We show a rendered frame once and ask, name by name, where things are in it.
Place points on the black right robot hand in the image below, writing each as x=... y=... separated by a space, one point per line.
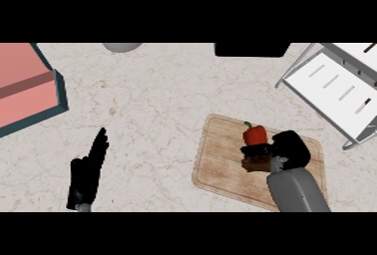
x=289 y=149

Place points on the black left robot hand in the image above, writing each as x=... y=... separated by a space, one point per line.
x=87 y=172

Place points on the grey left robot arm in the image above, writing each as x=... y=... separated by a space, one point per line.
x=82 y=207

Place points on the red bell pepper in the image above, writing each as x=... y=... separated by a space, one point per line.
x=254 y=134

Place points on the wooden cutting board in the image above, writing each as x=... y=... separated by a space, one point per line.
x=226 y=166

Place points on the pink box with teal rim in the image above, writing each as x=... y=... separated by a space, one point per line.
x=26 y=86

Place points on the black appliance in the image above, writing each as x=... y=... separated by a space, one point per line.
x=251 y=49

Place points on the grey round object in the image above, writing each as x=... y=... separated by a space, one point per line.
x=121 y=47

